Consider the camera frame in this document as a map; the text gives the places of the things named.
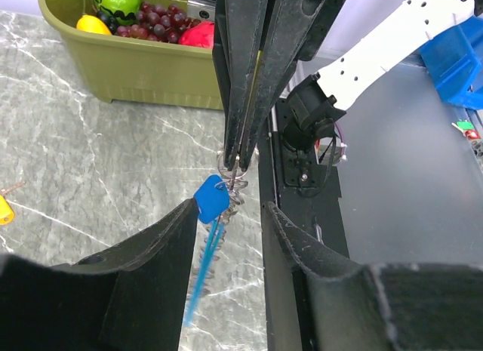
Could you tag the olive green plastic bin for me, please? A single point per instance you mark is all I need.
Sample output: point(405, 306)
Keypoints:
point(117, 68)

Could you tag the metal keyring with small rings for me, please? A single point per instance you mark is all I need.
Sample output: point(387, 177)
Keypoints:
point(235, 182)

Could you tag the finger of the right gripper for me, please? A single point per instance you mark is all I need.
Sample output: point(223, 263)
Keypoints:
point(238, 26)
point(294, 31)

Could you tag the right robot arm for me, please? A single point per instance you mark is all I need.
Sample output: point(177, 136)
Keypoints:
point(412, 24)

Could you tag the light blue key handle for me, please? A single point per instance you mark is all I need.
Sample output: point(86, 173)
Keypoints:
point(211, 246)

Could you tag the yellow key tag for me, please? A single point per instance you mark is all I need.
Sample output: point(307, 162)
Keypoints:
point(7, 214)

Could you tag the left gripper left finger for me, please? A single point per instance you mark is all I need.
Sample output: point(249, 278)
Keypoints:
point(130, 296)

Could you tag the blue plastic storage bin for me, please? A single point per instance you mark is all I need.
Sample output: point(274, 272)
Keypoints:
point(454, 62)

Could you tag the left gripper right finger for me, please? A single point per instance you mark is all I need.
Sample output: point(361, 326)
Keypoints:
point(317, 299)

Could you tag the purple toy grapes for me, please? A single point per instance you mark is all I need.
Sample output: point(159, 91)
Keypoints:
point(157, 23)

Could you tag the red toy fruit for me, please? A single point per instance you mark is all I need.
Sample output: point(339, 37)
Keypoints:
point(200, 36)

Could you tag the yellow toy lemon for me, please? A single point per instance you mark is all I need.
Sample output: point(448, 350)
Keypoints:
point(92, 24)

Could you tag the green toy watermelon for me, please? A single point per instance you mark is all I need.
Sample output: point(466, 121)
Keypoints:
point(124, 11)

